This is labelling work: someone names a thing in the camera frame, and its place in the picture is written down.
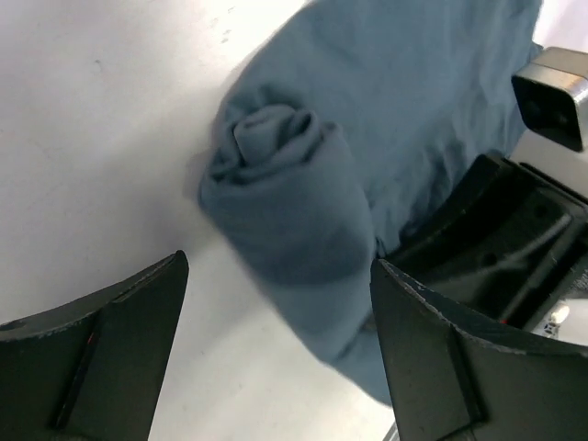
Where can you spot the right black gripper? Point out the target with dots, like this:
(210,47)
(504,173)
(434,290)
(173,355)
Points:
(502,243)

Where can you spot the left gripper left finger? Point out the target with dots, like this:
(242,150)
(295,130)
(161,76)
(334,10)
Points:
(93,368)

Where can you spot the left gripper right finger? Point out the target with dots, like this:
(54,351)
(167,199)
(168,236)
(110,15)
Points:
(455,374)

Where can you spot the dark teal t-shirt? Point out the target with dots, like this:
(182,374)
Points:
(342,135)

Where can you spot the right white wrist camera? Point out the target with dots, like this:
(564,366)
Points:
(551,92)

